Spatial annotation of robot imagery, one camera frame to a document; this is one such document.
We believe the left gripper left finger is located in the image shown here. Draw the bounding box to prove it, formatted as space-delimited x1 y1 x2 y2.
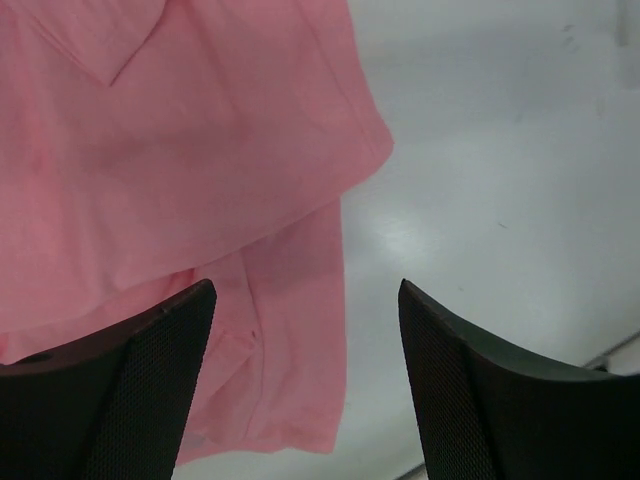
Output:
1 279 216 480

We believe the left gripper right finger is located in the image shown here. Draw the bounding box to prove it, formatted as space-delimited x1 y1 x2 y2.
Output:
398 281 639 479

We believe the light pink t-shirt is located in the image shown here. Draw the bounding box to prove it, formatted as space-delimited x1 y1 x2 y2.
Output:
1 1 393 463

